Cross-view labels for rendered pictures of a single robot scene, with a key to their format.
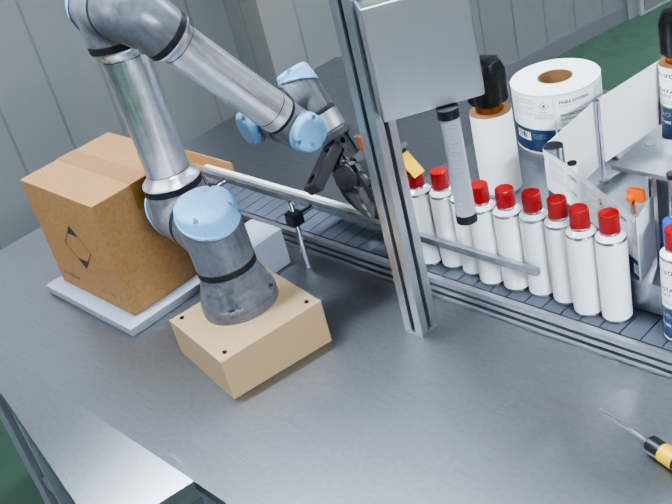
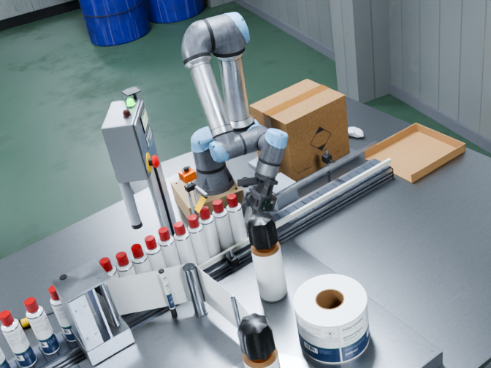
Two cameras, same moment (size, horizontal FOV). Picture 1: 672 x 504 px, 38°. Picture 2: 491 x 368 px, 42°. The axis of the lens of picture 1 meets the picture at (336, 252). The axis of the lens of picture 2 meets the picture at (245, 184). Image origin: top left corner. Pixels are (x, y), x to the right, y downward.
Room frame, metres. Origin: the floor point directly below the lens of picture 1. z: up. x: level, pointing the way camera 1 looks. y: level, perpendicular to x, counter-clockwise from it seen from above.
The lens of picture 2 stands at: (2.04, -1.86, 2.29)
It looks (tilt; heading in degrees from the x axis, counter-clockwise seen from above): 34 degrees down; 99
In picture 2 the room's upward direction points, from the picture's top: 11 degrees counter-clockwise
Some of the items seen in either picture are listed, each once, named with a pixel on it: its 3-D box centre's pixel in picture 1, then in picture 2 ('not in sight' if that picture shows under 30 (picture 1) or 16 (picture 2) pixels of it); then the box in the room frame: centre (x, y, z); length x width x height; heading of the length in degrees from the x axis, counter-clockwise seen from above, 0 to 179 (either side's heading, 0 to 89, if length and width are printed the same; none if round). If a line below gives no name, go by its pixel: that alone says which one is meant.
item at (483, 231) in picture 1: (486, 232); (169, 254); (1.51, -0.27, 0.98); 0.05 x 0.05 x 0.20
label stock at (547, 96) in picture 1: (558, 105); (332, 317); (2.01, -0.58, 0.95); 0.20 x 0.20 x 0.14
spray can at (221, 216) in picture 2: not in sight; (222, 225); (1.68, -0.15, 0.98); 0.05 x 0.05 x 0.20
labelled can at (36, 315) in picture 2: not in sight; (41, 326); (1.16, -0.55, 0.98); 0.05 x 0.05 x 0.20
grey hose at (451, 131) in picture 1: (457, 165); (128, 199); (1.42, -0.23, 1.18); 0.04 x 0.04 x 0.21
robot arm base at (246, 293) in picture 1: (233, 280); (212, 174); (1.60, 0.20, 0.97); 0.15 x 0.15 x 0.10
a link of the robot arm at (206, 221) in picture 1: (211, 228); (209, 147); (1.61, 0.21, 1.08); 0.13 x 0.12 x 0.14; 26
